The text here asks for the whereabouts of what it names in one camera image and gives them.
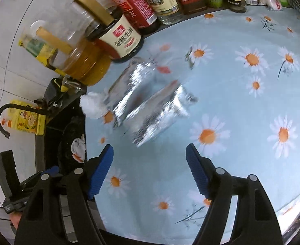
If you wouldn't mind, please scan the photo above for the yellow dish soap bottle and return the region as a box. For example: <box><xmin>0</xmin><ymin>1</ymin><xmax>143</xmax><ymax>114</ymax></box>
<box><xmin>0</xmin><ymin>100</ymin><xmax>46</xmax><ymax>136</ymax></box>

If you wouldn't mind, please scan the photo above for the person's left hand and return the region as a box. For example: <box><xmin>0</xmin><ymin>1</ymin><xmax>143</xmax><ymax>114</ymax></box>
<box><xmin>9</xmin><ymin>211</ymin><xmax>23</xmax><ymax>229</ymax></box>

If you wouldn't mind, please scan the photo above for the yellow-label dark bottle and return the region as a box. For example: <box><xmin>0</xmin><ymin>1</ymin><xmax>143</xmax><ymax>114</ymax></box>
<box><xmin>18</xmin><ymin>34</ymin><xmax>66</xmax><ymax>76</ymax></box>

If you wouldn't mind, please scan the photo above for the white tissue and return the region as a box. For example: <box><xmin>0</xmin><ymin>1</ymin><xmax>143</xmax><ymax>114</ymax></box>
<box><xmin>80</xmin><ymin>92</ymin><xmax>108</xmax><ymax>119</ymax></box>

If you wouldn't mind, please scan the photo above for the soy sauce bottle white label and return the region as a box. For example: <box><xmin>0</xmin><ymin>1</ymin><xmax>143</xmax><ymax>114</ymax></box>
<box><xmin>74</xmin><ymin>0</ymin><xmax>143</xmax><ymax>62</ymax></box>

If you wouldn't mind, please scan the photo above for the silver foil insulated bag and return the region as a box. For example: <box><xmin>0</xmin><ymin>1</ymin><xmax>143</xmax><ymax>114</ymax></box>
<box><xmin>105</xmin><ymin>57</ymin><xmax>155</xmax><ymax>128</ymax></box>

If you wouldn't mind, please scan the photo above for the red label sauce bottle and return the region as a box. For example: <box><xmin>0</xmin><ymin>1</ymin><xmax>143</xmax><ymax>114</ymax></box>
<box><xmin>113</xmin><ymin>0</ymin><xmax>161</xmax><ymax>35</ymax></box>

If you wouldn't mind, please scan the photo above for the black kitchen sink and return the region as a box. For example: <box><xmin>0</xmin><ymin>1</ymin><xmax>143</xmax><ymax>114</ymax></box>
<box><xmin>34</xmin><ymin>81</ymin><xmax>108</xmax><ymax>243</ymax></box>

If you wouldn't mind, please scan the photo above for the large cooking oil jug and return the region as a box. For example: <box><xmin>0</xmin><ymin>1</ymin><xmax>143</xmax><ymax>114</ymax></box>
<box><xmin>20</xmin><ymin>0</ymin><xmax>111</xmax><ymax>86</ymax></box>

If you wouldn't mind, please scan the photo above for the daisy pattern table cover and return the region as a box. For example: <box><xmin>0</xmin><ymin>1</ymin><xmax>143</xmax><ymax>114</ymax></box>
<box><xmin>86</xmin><ymin>6</ymin><xmax>300</xmax><ymax>244</ymax></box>

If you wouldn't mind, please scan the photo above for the black faucet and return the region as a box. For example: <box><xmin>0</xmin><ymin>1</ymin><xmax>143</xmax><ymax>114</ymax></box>
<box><xmin>0</xmin><ymin>100</ymin><xmax>48</xmax><ymax>139</ymax></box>

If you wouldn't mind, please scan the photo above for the chrome soap dispenser pump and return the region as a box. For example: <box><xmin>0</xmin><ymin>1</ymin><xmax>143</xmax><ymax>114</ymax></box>
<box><xmin>60</xmin><ymin>76</ymin><xmax>82</xmax><ymax>94</ymax></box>

